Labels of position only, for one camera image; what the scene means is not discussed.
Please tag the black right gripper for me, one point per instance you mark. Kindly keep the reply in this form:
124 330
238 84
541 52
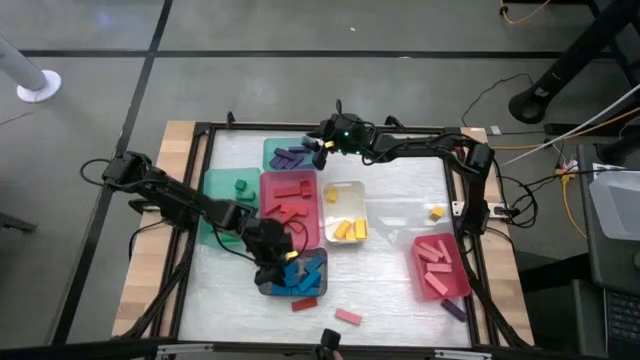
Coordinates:
350 134

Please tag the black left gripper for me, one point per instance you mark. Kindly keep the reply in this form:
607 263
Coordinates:
270 242

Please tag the purple wooden block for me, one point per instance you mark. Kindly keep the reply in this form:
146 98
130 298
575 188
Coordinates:
285 154
300 161
275 162
299 149
454 310
286 164

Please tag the red wooden block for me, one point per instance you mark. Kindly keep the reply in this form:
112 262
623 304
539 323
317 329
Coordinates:
288 216
305 189
304 304
297 227
287 191
273 209
299 210

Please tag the gray translucent plastic bin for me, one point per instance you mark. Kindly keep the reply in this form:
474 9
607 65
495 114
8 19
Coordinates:
325 280

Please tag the white plastic bin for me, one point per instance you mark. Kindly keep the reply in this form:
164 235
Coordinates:
350 205

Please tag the green arch wooden block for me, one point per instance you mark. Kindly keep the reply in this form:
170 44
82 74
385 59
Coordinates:
246 195

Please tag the dark green wooden block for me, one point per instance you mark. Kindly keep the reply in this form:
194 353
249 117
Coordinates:
240 185

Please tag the small yellow wooden block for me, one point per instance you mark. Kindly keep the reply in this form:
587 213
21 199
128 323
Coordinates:
350 236

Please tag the red translucent plastic bin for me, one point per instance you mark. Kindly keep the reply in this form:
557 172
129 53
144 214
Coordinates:
457 285
312 235

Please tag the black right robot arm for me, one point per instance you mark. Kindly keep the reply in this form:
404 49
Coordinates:
425 145

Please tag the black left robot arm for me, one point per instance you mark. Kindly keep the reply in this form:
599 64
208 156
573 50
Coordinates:
170 195

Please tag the white table cover sheet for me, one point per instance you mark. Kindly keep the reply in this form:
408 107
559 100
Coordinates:
240 310

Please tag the small teal plastic bin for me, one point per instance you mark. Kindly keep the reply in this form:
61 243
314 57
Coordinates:
267 145

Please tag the black cylindrical object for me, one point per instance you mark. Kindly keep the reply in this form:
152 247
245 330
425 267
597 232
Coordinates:
330 340

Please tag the large teal plastic bin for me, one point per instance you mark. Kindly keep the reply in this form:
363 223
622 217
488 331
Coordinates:
220 180

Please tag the small white adapter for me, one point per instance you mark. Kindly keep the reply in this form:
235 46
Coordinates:
495 130

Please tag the dark floor object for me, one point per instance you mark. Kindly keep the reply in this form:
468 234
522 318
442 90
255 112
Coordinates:
15 222

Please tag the black stand leg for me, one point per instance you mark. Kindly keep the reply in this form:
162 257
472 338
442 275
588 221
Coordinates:
565 65

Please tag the white round pole stand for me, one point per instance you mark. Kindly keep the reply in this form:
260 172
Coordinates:
37 85

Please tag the gray plastic box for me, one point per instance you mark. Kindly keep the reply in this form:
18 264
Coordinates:
617 205

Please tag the black cabinet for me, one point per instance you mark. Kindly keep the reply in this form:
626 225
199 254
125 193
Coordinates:
600 270

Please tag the black keyboard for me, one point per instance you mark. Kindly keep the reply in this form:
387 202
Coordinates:
622 315

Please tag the black aluminium table frame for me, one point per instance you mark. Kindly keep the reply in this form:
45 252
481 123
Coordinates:
250 125

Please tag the black frame clamp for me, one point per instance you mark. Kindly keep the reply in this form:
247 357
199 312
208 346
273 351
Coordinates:
230 119
395 121

